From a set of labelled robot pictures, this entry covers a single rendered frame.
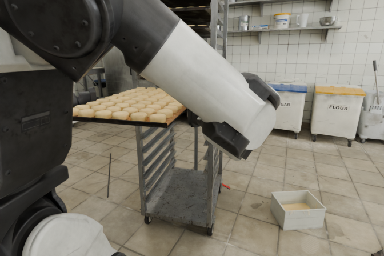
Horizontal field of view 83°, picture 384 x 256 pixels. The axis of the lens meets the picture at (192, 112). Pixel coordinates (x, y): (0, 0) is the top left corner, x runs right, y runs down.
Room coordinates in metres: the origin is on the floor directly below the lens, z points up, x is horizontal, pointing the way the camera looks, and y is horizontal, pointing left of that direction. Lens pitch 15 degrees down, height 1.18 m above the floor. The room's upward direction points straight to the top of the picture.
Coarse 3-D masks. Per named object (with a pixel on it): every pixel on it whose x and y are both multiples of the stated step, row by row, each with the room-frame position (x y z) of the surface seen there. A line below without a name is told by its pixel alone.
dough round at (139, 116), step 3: (132, 114) 0.64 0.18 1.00; (135, 114) 0.64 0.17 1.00; (138, 114) 0.64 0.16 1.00; (141, 114) 0.64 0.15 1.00; (144, 114) 0.64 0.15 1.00; (132, 117) 0.63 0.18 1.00; (135, 117) 0.62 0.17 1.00; (138, 117) 0.62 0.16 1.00; (141, 117) 0.63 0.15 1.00; (144, 117) 0.63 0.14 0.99; (132, 120) 0.63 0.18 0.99; (135, 120) 0.62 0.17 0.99; (138, 120) 0.62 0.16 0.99; (141, 120) 0.63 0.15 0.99; (144, 120) 0.63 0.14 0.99
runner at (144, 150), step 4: (172, 124) 1.83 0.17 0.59; (164, 128) 1.64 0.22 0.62; (168, 128) 1.72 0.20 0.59; (160, 132) 1.56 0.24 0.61; (164, 132) 1.63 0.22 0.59; (156, 136) 1.48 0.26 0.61; (160, 136) 1.54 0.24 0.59; (152, 140) 1.41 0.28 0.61; (156, 140) 1.46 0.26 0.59; (148, 144) 1.35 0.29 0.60; (152, 144) 1.39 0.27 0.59; (144, 148) 1.29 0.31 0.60; (148, 148) 1.32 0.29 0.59; (144, 152) 1.26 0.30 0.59
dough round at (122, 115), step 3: (117, 111) 0.68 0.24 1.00; (120, 111) 0.68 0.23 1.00; (123, 111) 0.68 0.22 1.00; (126, 111) 0.68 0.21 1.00; (114, 114) 0.64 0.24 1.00; (117, 114) 0.64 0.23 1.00; (120, 114) 0.64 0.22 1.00; (123, 114) 0.65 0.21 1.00; (126, 114) 0.65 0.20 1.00; (114, 117) 0.64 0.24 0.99; (117, 117) 0.64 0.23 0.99; (120, 117) 0.64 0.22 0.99; (123, 117) 0.64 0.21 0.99; (126, 117) 0.65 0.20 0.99
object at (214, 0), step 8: (216, 0) 1.15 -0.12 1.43; (216, 8) 1.15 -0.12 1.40; (216, 16) 1.15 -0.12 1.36; (216, 24) 1.15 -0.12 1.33; (216, 32) 1.15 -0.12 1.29; (216, 40) 1.15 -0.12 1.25; (216, 48) 1.16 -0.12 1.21; (208, 144) 1.16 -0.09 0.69; (208, 152) 1.16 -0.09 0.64; (208, 160) 1.16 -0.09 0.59; (208, 168) 1.16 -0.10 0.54; (208, 176) 1.15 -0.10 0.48; (208, 184) 1.15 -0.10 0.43; (208, 192) 1.15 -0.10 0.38; (208, 200) 1.15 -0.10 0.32; (208, 208) 1.15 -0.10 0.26; (208, 216) 1.15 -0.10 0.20; (208, 224) 1.15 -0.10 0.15
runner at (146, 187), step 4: (172, 152) 1.81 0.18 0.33; (168, 156) 1.71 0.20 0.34; (172, 156) 1.76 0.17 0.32; (168, 160) 1.68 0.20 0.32; (164, 164) 1.61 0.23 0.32; (160, 168) 1.53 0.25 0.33; (164, 168) 1.55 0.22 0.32; (156, 172) 1.45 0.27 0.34; (160, 172) 1.48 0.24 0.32; (152, 176) 1.38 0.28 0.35; (156, 176) 1.43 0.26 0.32; (152, 180) 1.37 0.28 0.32; (148, 184) 1.32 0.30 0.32; (152, 184) 1.33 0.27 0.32; (144, 188) 1.26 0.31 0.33; (148, 188) 1.28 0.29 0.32
